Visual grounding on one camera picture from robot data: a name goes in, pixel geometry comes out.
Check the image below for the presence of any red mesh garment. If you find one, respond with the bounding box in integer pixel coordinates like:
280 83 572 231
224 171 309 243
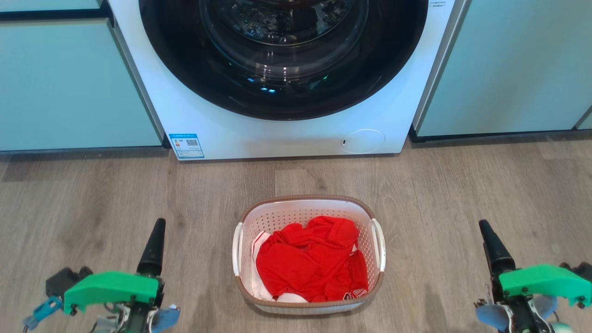
255 216 370 302

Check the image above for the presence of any blue plastic clip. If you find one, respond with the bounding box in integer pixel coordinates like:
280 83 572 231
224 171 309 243
23 296 63 330

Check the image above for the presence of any pale green cabinet drawer front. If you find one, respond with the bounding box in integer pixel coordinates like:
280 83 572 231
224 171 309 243
0 0 103 12

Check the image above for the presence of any white perforated laundry basket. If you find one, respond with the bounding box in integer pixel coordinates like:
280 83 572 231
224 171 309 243
232 195 386 315

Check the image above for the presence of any white front-load washing machine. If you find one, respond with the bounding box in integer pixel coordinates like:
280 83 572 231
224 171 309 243
107 0 468 161

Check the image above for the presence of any blue energy label sticker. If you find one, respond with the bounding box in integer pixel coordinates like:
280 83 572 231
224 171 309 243
169 134 204 160

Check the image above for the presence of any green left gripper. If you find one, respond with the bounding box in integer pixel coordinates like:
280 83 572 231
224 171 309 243
45 218 181 333

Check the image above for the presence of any pale green cabinet door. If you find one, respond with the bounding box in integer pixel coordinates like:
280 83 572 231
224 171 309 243
413 0 592 138
575 106 592 130
0 18 164 152

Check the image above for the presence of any black round washer door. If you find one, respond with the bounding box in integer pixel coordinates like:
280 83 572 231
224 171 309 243
139 0 429 121

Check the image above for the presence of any round white filter cover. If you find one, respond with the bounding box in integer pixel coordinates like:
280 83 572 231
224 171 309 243
341 129 386 154

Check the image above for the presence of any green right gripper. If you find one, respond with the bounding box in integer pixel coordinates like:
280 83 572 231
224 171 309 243
475 219 592 333

